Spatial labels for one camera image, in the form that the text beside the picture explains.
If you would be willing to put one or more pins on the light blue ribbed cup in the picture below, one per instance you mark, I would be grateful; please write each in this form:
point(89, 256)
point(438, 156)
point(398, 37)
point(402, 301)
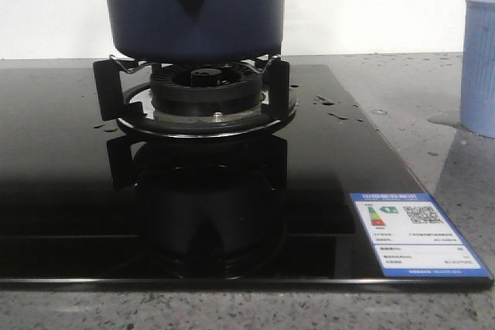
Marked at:
point(477, 83)

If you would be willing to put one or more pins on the black pot support grate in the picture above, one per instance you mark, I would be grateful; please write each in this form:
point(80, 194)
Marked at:
point(134, 112)

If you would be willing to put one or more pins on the dark blue cooking pot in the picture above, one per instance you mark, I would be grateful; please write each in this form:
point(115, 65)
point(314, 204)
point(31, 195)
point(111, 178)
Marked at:
point(196, 31)

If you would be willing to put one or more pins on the black gas burner head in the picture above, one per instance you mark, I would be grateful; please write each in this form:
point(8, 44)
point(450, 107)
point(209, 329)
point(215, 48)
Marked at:
point(190, 90)

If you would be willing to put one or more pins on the black glass stove top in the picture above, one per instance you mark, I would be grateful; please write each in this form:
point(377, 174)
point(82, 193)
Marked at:
point(84, 206)

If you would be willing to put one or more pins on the blue energy label sticker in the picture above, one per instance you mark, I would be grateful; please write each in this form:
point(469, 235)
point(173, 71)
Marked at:
point(412, 237)

